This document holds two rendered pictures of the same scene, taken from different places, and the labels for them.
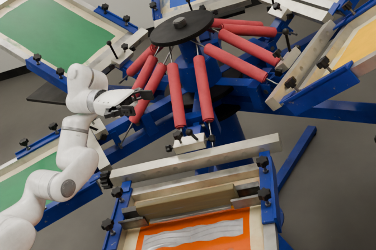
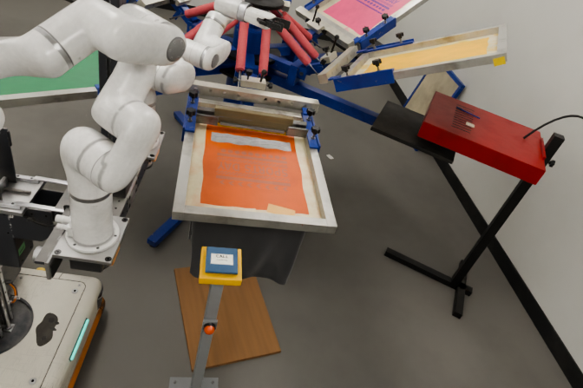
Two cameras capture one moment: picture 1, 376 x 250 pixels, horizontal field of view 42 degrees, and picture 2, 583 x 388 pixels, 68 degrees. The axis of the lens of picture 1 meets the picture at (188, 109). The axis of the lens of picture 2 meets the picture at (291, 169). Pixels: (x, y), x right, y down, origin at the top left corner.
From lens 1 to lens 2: 91 cm
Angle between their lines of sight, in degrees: 28
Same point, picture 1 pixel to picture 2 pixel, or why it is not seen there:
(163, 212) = (233, 119)
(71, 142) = (215, 31)
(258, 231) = (302, 153)
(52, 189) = (206, 55)
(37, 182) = (191, 46)
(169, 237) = (234, 138)
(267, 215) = (312, 143)
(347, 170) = not seen: hidden behind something
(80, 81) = not seen: outside the picture
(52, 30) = not seen: outside the picture
